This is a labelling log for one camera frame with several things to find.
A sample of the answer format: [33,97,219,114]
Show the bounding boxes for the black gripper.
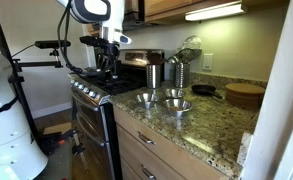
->
[94,43,121,76]

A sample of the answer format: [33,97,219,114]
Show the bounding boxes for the stainless steel bowl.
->
[162,98,193,118]
[135,92,160,109]
[164,87,186,100]

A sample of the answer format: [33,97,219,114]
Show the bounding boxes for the pile of tan beans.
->
[168,105,184,112]

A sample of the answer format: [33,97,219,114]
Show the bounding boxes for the steel frying pan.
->
[81,66,113,77]

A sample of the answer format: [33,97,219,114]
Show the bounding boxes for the wooden upper cabinet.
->
[143,0,290,25]
[85,22,102,38]

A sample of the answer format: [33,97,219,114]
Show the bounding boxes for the wooden cabinet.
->
[85,22,102,38]
[112,105,228,180]
[143,0,290,25]

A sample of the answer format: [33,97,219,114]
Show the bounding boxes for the steel utensil canister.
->
[174,62,191,89]
[146,63,162,90]

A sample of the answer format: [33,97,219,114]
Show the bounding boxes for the stainless steel stove range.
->
[68,49,166,180]

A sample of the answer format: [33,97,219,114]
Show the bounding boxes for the flat cardboard piece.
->
[42,121,73,136]

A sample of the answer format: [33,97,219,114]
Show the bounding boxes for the silver skimmer ladle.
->
[181,35,203,51]

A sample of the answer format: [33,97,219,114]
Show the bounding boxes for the black orange clamp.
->
[38,128,87,158]

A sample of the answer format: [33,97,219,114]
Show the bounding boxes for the black cast iron skillet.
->
[191,84,223,100]

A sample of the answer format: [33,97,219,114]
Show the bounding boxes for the under-cabinet light bar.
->
[184,0,249,22]

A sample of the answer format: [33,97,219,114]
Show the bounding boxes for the wooden lower cabinet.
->
[112,105,228,180]

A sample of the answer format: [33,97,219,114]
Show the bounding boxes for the round wooden board stack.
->
[224,82,266,110]

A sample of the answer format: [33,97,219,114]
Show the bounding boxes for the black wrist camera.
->
[79,35,112,49]

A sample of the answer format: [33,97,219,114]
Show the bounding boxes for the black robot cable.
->
[56,2,87,75]
[62,2,87,75]

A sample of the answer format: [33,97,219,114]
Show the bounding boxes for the black bar camera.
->
[34,39,72,50]

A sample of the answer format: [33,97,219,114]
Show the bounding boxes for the black camera stand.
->
[0,0,64,144]

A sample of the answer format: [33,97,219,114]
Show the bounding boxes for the metal drawer handle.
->
[137,131,156,146]
[141,164,158,180]

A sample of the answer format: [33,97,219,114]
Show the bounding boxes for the white wall outlet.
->
[202,53,214,71]

